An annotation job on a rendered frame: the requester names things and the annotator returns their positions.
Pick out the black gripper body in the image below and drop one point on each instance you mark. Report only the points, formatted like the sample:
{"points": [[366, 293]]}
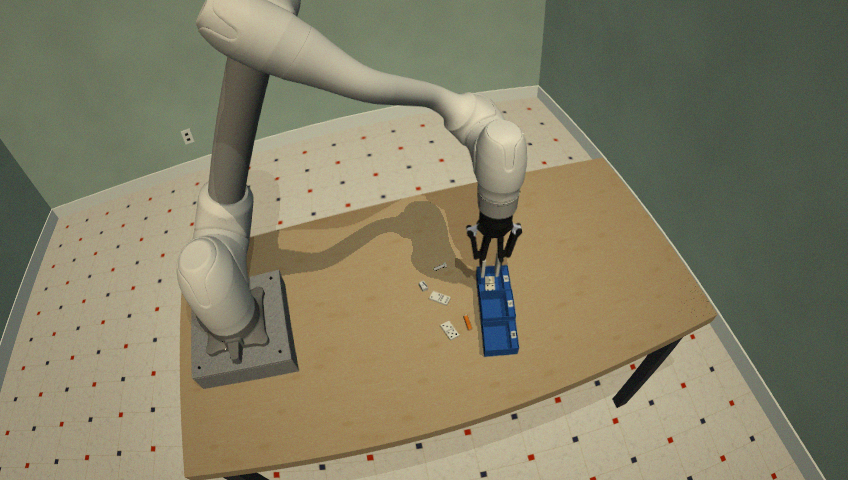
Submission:
{"points": [[492, 224]]}

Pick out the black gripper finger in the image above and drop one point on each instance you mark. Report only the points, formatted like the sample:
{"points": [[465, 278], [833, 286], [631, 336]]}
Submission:
{"points": [[516, 231], [481, 255]]}

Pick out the white domino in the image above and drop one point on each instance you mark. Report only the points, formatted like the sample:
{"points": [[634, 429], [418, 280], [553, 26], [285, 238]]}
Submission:
{"points": [[449, 330], [439, 298]]}

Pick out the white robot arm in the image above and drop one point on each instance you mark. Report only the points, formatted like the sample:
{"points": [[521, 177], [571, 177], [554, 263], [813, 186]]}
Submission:
{"points": [[269, 39]]}

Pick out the blue rack of labelled bins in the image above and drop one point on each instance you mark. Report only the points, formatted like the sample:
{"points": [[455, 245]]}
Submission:
{"points": [[503, 324]]}

